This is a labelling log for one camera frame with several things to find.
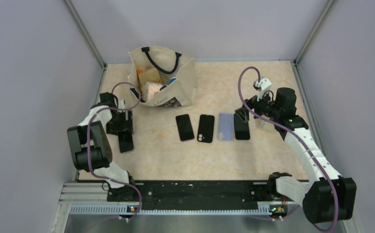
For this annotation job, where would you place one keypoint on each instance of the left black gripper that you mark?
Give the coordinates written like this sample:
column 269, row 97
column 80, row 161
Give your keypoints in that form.
column 126, row 125

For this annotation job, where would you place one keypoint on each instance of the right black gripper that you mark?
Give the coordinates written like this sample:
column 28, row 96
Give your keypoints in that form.
column 250, row 103

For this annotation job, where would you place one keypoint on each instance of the black phone from lilac case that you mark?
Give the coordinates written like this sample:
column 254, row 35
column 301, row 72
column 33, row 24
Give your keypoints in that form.
column 241, row 128

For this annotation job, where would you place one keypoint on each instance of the black phone case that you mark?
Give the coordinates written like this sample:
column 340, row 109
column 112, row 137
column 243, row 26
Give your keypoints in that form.
column 206, row 129

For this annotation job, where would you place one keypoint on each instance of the black smartphone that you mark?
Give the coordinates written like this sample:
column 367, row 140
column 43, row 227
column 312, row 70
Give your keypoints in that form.
column 184, row 127

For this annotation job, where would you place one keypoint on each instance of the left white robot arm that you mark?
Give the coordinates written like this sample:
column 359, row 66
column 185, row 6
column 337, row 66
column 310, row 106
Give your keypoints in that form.
column 92, row 152

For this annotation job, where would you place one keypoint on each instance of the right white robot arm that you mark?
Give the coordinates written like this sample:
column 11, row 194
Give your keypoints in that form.
column 328, row 195

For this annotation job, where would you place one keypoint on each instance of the snack packets in bag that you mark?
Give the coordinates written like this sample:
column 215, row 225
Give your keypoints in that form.
column 150, row 83

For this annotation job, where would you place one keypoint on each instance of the beige canvas tote bag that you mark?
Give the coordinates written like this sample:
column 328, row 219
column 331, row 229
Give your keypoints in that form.
column 177, row 73

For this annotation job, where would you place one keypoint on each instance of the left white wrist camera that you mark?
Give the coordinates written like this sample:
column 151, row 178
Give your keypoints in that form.
column 121, row 105

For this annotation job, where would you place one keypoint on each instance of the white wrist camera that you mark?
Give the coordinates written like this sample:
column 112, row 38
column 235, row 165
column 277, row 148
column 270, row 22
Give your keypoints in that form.
column 121, row 105
column 262, row 85

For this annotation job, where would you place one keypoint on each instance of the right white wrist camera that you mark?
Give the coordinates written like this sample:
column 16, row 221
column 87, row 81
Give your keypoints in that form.
column 262, row 85

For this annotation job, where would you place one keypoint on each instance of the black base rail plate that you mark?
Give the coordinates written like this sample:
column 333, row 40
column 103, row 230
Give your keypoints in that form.
column 250, row 197

